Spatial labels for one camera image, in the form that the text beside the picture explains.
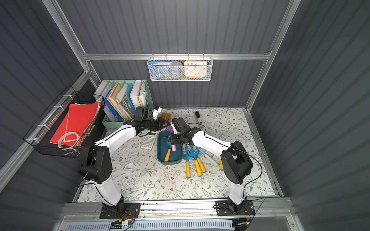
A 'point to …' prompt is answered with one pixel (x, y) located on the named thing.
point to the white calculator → (149, 140)
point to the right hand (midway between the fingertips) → (174, 136)
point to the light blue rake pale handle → (202, 151)
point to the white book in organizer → (134, 93)
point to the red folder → (77, 118)
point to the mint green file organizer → (120, 98)
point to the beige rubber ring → (62, 137)
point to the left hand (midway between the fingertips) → (167, 123)
